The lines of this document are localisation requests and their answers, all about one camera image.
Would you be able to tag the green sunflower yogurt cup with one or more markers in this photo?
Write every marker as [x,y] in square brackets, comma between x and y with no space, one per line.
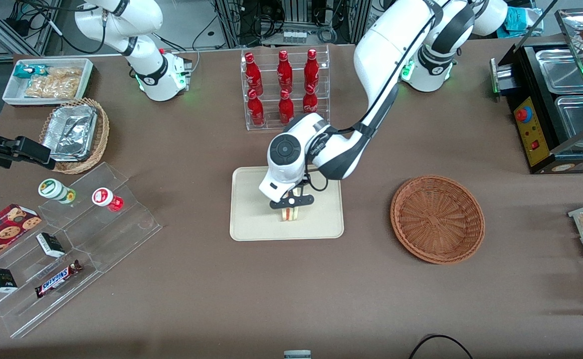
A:
[54,190]

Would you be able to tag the teal snack packet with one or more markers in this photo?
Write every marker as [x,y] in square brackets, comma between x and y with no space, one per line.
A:
[27,71]

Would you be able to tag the red plaid cookie box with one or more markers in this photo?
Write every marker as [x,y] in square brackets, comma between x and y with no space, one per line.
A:
[2,232]

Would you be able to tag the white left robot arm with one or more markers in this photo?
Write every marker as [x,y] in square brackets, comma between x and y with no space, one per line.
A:
[396,50]

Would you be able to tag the clear bag fried snacks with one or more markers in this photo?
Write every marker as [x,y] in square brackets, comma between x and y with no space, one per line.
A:
[54,85]

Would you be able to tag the teal plastic bag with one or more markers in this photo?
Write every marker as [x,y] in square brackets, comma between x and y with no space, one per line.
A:
[520,20]

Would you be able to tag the cream rectangular serving tray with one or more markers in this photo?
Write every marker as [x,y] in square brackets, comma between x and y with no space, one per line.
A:
[251,219]

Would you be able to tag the aluminium foil container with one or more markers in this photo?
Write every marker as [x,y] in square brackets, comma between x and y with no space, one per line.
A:
[69,132]

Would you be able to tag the red lid yogurt cup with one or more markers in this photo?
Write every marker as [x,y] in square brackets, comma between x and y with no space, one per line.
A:
[104,198]

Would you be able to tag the white rectangular snack bin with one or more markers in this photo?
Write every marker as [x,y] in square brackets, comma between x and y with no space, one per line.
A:
[9,97]

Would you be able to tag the Snickers chocolate bar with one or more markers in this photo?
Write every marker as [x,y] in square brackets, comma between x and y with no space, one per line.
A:
[58,279]

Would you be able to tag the brown round wicker basket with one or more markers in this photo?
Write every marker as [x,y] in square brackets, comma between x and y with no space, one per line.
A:
[438,219]

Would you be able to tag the aluminium frame equipment rack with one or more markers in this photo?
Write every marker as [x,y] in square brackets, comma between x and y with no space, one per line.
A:
[291,20]

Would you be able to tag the black food warmer machine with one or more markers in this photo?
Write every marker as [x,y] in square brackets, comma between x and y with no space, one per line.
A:
[533,134]

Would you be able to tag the small grey box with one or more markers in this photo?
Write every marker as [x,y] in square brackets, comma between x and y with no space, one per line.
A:
[297,354]

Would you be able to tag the red cola bottle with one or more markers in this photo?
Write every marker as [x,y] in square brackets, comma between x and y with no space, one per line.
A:
[253,75]
[256,109]
[311,72]
[286,107]
[285,72]
[310,102]

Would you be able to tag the clear acrylic tiered shelf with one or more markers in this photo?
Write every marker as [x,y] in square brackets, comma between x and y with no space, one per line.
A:
[106,234]

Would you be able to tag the clear acrylic bottle rack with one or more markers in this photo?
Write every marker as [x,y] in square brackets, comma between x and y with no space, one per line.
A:
[321,117]

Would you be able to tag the light wicker basket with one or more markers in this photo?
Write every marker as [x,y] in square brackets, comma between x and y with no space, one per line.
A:
[102,134]

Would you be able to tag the black Face print box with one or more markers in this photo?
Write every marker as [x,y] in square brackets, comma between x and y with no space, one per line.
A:
[1,280]

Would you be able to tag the triangle sandwich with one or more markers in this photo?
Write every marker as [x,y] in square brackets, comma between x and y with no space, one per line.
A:
[291,214]

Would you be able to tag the small black text box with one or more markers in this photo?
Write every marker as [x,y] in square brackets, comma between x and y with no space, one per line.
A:
[50,245]

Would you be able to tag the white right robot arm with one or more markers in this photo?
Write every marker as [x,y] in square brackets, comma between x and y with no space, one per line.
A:
[141,65]

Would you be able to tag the steel warmer pan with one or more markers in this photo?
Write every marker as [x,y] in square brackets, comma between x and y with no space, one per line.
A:
[580,119]
[563,70]

